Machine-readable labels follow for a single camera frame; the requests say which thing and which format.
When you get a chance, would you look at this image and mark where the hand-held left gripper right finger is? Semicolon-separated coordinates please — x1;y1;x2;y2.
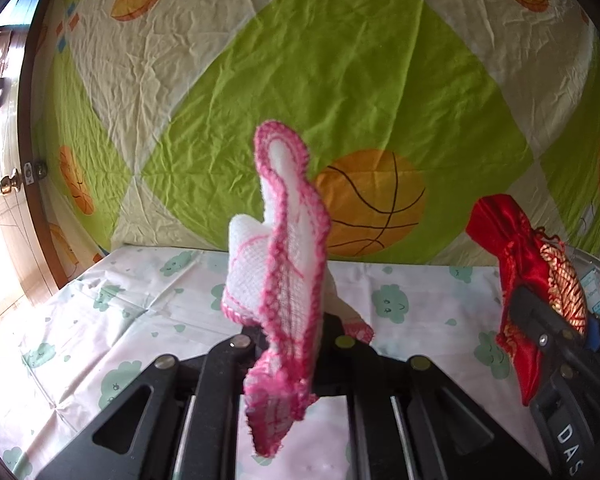
314;312;552;480

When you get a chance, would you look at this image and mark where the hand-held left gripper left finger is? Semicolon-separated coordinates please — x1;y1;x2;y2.
37;326;272;480

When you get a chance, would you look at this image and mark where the red embroidered satin pouch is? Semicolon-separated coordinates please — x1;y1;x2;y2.
466;194;591;407

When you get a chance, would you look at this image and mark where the white cloth with pink edging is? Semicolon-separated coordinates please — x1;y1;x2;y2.
221;120;376;458

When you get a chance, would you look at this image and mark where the white packet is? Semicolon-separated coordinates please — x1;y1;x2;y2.
579;264;600;315

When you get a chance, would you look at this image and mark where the cloud print white tablecloth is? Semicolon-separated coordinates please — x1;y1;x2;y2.
0;245;553;480

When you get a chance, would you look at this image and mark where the brown wooden door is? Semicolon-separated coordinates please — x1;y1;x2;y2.
0;25;63;336

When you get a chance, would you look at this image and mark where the metal door latch plate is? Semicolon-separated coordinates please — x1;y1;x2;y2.
23;159;49;184

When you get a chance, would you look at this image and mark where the brass door knob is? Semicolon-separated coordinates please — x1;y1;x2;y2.
0;168;24;195

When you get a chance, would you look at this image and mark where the basketball print green sheet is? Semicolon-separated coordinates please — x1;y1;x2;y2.
30;0;600;286

